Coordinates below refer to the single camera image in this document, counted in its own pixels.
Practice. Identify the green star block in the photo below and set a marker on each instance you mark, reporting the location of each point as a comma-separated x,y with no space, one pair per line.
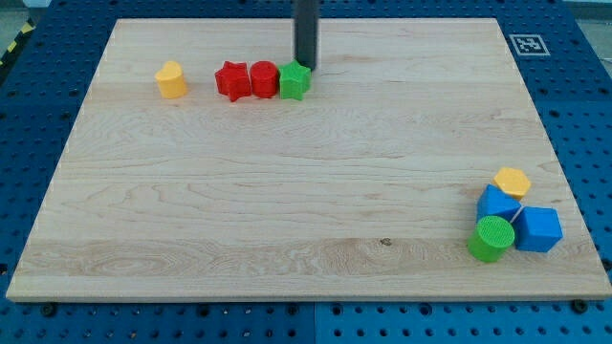
294,80

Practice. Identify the red star block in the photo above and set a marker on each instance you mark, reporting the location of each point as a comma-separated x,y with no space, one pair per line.
233,80

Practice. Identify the light wooden board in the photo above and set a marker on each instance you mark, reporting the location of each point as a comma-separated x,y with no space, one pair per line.
364,190

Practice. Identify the red cylinder block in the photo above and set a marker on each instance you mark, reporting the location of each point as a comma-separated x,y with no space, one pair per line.
264,79

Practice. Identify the yellow heart block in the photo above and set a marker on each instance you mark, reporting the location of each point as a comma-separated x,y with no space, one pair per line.
171,80

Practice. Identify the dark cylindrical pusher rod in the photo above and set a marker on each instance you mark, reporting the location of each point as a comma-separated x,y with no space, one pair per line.
305,16

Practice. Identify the blue triangle block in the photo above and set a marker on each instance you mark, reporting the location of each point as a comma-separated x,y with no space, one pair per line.
494,202

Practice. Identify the green cylinder block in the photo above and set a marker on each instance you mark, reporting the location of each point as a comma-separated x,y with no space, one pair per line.
491,237

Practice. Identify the yellow hexagon block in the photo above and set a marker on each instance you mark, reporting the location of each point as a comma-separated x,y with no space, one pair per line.
514,182

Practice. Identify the blue cube block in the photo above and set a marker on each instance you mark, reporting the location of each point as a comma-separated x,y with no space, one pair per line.
537,229

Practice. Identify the white fiducial marker tag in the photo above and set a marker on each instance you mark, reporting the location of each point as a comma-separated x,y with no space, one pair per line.
528,44

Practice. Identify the black bolt front left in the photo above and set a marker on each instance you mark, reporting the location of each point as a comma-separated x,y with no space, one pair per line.
48,309

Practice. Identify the black bolt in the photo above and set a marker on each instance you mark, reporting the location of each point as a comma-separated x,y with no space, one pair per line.
48,309
579,306

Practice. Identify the black bolt front right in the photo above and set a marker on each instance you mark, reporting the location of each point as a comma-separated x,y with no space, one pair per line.
579,306

